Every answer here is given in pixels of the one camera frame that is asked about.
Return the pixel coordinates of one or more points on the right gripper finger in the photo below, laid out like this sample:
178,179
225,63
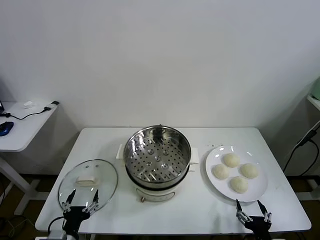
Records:
238,207
262,207

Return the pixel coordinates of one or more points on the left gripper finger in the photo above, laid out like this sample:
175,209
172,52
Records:
73,194
96,197

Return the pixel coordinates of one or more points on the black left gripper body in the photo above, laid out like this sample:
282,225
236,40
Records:
73,216

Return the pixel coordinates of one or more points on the white electric cooking pot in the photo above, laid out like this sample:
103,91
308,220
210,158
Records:
155,195

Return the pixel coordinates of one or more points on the white shelf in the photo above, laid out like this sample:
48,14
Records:
315,102

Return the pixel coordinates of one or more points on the black white adapter dongle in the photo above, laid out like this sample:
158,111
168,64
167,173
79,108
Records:
55,102

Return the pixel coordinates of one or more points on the white side desk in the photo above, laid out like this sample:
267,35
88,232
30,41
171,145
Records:
32,125

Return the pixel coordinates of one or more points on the perforated steel steamer basket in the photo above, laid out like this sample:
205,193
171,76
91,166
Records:
135,142

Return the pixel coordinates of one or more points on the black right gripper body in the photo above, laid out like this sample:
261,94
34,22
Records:
260,225

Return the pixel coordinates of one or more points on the white ceramic plate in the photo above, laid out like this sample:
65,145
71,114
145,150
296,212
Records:
255,187

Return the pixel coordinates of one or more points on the mint green appliance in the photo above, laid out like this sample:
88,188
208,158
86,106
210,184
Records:
317,90

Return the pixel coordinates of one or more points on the white steamed baozi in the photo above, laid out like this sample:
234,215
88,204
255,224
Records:
221,171
238,184
248,170
231,160

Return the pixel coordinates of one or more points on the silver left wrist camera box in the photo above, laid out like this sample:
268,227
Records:
58,235

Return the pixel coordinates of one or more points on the dark laptop screen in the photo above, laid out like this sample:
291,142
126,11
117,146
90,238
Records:
1,105

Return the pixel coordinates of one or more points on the small white crumpled paper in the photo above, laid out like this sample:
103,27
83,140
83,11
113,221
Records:
28,104

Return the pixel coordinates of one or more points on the blue computer mouse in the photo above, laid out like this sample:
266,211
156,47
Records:
6,128

